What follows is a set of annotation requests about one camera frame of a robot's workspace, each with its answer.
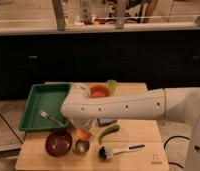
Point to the orange red apple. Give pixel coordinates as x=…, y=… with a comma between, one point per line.
x=83, y=135

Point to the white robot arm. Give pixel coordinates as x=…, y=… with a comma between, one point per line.
x=173, y=104

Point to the orange bowl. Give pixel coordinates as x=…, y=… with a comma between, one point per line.
x=98, y=91

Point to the silver fork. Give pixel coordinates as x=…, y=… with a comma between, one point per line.
x=48, y=116

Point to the purple bowl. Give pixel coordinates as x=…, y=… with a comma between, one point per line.
x=58, y=143

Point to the blue sponge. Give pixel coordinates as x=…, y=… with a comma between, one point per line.
x=105, y=122

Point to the black white dish brush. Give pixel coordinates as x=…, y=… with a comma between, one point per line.
x=106, y=153

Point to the green plastic cup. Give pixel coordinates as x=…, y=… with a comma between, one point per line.
x=112, y=85

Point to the small metal cup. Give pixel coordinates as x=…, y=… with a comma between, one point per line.
x=82, y=147

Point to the green plastic tray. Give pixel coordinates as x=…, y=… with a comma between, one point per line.
x=47, y=98

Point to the wooden cutting board table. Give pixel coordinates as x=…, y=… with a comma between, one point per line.
x=33, y=156

